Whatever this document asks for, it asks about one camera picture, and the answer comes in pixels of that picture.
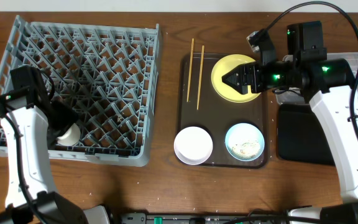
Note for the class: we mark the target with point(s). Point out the light blue bowl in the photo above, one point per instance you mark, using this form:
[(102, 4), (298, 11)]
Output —
[(245, 142)]

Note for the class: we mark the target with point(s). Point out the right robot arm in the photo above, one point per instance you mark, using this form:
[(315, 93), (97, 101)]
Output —
[(329, 87)]

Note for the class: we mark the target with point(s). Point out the black waste tray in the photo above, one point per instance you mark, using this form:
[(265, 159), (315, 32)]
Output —
[(300, 136)]

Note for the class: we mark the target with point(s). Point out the yellow round plate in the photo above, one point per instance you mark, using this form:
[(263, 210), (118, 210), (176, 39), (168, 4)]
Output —
[(223, 66)]

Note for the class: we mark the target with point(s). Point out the dark brown serving tray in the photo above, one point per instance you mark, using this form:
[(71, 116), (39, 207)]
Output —
[(216, 115)]

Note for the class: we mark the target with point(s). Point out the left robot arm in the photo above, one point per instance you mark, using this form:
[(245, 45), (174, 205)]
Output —
[(32, 120)]

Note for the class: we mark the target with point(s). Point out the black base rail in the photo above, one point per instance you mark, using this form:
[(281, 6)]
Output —
[(182, 218)]

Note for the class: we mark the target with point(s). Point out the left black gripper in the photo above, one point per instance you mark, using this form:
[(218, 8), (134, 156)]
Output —
[(70, 116)]

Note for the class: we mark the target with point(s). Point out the left wooden chopstick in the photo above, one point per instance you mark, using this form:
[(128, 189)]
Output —
[(190, 69)]

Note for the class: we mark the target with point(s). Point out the white pink-rimmed bowl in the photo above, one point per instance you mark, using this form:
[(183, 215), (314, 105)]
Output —
[(193, 145)]

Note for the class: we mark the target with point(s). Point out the white paper cup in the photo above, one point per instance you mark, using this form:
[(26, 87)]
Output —
[(71, 137)]

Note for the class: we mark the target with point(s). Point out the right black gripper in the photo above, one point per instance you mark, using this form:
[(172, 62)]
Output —
[(243, 70)]

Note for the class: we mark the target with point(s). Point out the right wooden chopstick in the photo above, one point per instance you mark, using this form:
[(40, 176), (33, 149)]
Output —
[(200, 77)]

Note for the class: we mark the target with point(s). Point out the grey plastic dish rack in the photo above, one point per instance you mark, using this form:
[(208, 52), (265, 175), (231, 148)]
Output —
[(108, 75)]

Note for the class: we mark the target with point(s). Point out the wooden chopstick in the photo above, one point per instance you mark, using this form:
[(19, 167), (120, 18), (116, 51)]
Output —
[(190, 69), (200, 77)]

